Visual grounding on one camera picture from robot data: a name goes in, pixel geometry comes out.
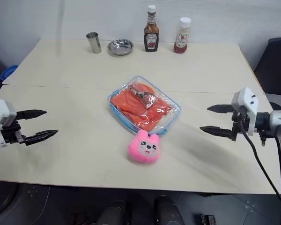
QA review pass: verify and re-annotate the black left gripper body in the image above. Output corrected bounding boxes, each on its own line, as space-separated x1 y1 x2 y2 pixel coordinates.
0 123 28 146

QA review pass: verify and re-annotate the stainless steel bowl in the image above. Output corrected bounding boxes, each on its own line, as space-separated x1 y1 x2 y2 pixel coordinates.
107 38 134 57

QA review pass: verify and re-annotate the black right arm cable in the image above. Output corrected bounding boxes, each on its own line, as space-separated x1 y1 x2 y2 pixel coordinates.
237 110 281 207

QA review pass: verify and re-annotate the glass ketchup bottle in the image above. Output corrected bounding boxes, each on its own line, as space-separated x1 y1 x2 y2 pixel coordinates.
143 4 161 53

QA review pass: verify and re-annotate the blue plastic container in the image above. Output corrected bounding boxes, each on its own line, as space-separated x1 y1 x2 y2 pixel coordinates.
0 65 19 82

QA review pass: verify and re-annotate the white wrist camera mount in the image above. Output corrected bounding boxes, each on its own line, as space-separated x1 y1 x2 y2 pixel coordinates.
231 87 260 137
0 98 17 149

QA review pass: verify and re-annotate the plastic ketchup squeeze bottle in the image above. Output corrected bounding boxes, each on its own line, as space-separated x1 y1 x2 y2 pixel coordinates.
173 16 192 54

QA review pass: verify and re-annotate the orange cloth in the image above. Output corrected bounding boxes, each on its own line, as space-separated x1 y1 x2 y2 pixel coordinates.
110 81 173 132

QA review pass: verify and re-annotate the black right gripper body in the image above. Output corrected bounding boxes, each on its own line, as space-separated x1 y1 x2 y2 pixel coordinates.
229 105 251 142

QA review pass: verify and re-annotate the clear bag with orange cloth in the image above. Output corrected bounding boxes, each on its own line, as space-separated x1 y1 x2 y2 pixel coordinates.
106 75 182 136

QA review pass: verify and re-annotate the small black block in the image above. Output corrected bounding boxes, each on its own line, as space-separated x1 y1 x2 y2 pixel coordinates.
201 213 217 225

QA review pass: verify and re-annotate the metal clip hanger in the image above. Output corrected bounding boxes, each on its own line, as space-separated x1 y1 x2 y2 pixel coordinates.
128 84 157 110

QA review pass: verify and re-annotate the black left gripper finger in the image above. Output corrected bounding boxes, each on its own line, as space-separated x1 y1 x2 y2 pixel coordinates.
25 129 59 147
15 109 48 121

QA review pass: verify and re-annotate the black chair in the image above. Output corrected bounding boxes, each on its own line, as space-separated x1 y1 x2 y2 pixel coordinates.
253 37 281 111

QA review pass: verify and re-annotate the stainless steel cup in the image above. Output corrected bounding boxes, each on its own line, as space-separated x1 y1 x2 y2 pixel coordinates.
85 32 103 54

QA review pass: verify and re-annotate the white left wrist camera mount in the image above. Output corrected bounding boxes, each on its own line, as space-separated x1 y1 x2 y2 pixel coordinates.
0 98 17 149

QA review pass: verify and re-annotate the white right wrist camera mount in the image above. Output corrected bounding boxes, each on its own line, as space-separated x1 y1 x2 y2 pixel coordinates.
231 87 260 137

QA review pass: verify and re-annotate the pink plush animal toy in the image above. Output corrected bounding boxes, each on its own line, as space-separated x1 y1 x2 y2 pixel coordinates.
127 130 162 166

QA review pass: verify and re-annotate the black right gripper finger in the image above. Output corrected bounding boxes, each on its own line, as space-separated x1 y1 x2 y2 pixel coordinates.
199 126 232 139
207 104 235 115

